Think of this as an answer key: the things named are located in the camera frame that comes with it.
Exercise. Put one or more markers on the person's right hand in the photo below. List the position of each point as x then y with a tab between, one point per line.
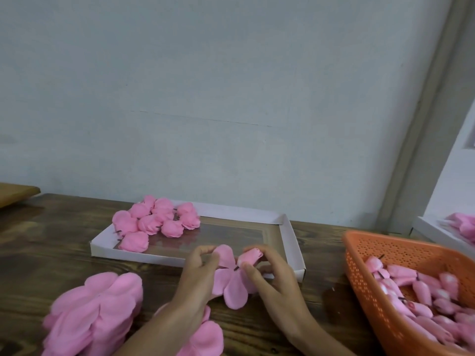
278	293

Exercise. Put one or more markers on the person's left hand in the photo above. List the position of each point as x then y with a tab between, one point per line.
194	281

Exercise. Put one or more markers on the pink flower being assembled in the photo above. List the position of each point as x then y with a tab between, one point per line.
236	289

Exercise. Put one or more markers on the stack of pink petals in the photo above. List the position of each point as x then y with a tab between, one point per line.
93	311
208	339

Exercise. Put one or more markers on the white shallow tray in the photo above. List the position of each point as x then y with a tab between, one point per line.
237	233

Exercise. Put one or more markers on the pink petal flower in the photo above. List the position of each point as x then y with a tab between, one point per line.
163	210

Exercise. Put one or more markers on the group of finished pink roses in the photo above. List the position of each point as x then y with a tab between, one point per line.
123	221

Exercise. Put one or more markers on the pink rose buds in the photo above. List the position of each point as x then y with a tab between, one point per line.
423	289

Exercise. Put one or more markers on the pile of pink petals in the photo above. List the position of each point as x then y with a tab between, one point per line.
461	222

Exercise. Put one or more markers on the person's left forearm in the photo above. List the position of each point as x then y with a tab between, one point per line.
152	337

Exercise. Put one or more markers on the person's right forearm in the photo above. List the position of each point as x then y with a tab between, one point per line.
319	343

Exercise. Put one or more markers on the orange plastic basket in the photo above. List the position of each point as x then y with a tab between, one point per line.
364	293

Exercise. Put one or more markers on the white paper notice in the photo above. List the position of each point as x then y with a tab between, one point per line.
470	137

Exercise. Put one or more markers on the grey door frame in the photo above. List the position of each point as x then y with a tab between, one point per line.
423	103

